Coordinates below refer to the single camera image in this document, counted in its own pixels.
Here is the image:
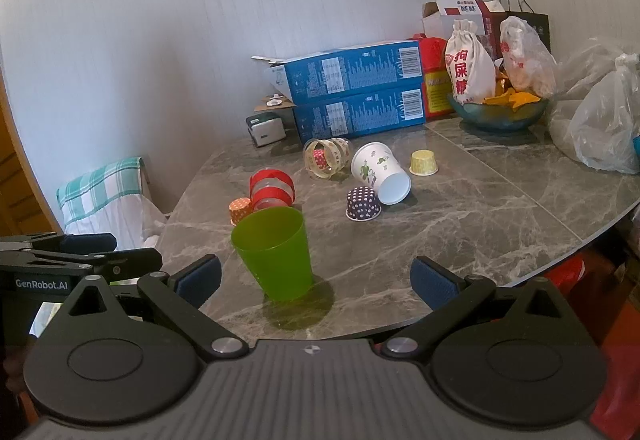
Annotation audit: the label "red striped clear cup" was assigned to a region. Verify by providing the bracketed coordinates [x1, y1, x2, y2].
[249, 167, 296, 213]

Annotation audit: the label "purple dotted paper cup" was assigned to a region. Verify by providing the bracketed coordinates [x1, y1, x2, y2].
[345, 186, 383, 222]

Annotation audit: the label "crumpled clear plastic bag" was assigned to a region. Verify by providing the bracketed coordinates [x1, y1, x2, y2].
[555, 37, 640, 101]

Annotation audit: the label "green plastic cup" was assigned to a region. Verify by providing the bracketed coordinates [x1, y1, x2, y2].
[230, 206, 315, 302]

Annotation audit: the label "large white plastic bag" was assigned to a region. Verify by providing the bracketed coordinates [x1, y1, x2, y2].
[547, 54, 640, 175]

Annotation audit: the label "blue carton box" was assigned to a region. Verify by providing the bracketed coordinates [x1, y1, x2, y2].
[251, 40, 423, 103]
[291, 88, 426, 145]

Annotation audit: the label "yellow paper cup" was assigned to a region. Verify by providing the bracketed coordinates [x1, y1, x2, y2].
[409, 150, 440, 177]

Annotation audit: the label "wooden door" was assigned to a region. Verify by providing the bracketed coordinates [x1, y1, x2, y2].
[0, 70, 61, 241]

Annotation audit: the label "red yellow box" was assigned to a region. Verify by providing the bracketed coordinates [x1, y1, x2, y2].
[419, 36, 453, 121]

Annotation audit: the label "orange dotted paper cup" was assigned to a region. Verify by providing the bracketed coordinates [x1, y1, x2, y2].
[228, 197, 253, 227]

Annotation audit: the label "white paper cup green print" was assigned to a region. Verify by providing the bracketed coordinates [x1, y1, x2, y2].
[350, 142, 412, 206]

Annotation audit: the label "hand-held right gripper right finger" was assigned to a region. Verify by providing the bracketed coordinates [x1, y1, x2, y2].
[372, 256, 598, 363]

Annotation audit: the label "clear patterned plastic cup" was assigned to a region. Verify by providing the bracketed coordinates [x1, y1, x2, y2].
[303, 138, 353, 180]

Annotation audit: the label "red plastic item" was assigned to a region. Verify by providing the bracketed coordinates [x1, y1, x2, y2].
[542, 250, 640, 440]

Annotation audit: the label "red white carton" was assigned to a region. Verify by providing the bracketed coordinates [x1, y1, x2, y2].
[422, 0, 506, 61]

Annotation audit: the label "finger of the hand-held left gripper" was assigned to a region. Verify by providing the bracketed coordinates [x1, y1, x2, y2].
[0, 231, 117, 255]
[0, 247, 163, 280]

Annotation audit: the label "teal glass bowl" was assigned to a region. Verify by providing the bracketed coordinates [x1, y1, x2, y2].
[446, 92, 549, 133]

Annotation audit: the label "clear plastic snack bag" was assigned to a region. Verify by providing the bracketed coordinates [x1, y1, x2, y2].
[499, 16, 558, 98]

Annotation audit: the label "small white black device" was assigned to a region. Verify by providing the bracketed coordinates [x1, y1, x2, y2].
[246, 112, 287, 148]

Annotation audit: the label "orange snack packets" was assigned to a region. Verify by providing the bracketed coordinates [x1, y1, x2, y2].
[484, 87, 543, 111]

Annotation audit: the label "white drawstring cloth bag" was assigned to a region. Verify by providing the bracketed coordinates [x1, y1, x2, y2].
[444, 19, 497, 104]

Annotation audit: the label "brown cardboard box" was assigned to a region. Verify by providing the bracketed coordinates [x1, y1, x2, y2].
[253, 96, 297, 127]

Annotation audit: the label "black paper shopping bag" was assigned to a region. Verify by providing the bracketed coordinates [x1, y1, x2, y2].
[497, 0, 552, 56]

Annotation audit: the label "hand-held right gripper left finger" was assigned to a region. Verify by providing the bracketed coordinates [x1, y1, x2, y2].
[47, 254, 249, 363]

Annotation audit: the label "green checked towel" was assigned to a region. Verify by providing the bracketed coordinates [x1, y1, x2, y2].
[56, 156, 146, 226]

